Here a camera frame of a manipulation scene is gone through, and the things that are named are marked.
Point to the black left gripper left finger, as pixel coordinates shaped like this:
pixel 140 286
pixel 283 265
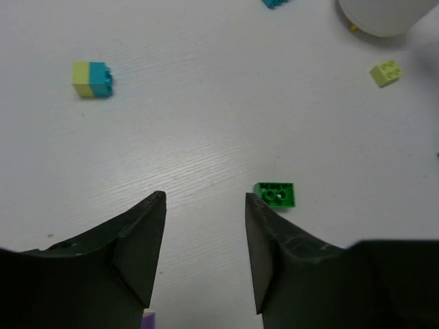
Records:
pixel 102 278

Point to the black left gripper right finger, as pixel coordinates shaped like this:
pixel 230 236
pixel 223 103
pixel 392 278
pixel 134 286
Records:
pixel 301 281

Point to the green arch lego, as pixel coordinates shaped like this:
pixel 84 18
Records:
pixel 276 194

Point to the purple lego near left arm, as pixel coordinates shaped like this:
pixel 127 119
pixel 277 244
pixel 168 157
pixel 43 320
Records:
pixel 148 320

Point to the yellow-green and teal small lego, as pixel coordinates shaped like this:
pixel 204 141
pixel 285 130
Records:
pixel 92 79

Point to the pale green curved lego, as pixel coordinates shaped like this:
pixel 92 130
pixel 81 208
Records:
pixel 386 73

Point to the white round divided container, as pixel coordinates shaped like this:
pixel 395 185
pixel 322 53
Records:
pixel 386 18

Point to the yellow-green and teal long lego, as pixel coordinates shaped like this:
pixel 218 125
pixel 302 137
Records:
pixel 272 4

